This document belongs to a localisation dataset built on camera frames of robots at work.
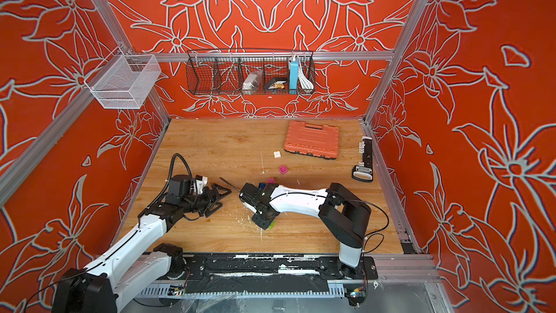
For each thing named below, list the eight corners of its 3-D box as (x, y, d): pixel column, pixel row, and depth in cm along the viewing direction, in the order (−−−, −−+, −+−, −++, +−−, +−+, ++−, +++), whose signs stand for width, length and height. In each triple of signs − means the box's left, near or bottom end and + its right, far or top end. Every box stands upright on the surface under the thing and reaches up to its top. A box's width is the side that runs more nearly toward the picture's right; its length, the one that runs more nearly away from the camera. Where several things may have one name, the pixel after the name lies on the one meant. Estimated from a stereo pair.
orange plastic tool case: (283, 153, 107) (283, 146, 102) (289, 126, 118) (289, 119, 114) (336, 162, 103) (338, 155, 99) (337, 133, 115) (339, 126, 110)
